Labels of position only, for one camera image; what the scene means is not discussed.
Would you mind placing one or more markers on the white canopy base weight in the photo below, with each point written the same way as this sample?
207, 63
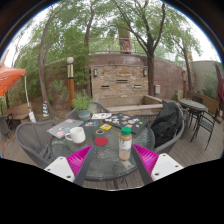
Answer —
32, 116

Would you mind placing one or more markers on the black metal chair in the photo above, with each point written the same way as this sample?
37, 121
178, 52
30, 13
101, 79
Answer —
206, 125

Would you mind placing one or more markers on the black wall lantern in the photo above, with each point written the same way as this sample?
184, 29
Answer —
145, 72
95, 72

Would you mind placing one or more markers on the yellow and blue striped cone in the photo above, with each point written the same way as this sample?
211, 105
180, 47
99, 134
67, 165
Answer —
45, 110

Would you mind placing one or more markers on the dark patio chair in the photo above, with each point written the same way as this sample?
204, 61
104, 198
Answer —
5, 126

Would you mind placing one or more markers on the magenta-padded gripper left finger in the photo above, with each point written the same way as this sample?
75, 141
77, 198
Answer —
58, 166

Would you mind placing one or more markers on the orange canopy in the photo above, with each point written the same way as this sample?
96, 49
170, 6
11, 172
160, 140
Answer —
10, 78

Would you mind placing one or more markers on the green plant in teal pot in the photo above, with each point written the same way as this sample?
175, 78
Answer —
82, 105

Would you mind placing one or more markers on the grey wicker chair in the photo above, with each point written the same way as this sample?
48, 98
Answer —
99, 107
181, 128
31, 136

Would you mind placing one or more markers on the green-capped brown drink bottle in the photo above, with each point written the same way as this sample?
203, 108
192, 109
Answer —
125, 146

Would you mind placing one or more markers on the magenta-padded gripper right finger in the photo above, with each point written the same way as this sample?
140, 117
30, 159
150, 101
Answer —
165, 165

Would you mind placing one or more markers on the black laptop with stickers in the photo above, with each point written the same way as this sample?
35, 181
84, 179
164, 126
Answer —
128, 122

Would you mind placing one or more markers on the globe-topped lamp post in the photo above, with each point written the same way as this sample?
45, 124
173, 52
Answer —
70, 83

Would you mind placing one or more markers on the round dark patio table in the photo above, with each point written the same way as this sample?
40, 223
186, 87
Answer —
193, 105

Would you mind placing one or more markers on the slim leaning tree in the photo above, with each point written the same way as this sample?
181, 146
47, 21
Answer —
41, 76

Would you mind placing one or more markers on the tall dark-trunked tree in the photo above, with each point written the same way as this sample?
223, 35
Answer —
150, 76

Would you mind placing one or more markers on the flat round red coaster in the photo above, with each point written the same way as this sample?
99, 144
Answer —
101, 141

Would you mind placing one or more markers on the silver laptop with stickers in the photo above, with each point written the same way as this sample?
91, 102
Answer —
63, 128

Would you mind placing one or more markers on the white ceramic mug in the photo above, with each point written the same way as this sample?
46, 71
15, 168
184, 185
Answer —
77, 135

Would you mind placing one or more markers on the closed dark red umbrella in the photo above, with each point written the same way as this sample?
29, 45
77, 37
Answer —
220, 83

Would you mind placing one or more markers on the wooden bench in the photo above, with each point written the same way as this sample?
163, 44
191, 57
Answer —
18, 111

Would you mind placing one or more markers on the grey wall box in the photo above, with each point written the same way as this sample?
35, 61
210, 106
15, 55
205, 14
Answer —
157, 89

